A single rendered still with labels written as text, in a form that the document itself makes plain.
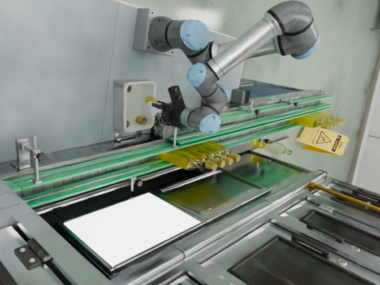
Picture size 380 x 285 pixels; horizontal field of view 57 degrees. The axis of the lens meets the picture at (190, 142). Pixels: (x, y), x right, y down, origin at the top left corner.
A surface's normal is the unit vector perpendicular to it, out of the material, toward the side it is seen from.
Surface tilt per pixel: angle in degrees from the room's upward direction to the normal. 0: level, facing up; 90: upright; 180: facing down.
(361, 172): 90
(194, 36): 10
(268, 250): 90
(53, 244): 90
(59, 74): 0
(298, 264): 90
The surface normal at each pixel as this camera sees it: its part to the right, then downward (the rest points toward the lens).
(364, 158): -0.70, 0.18
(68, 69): 0.72, 0.27
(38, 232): 0.07, -0.95
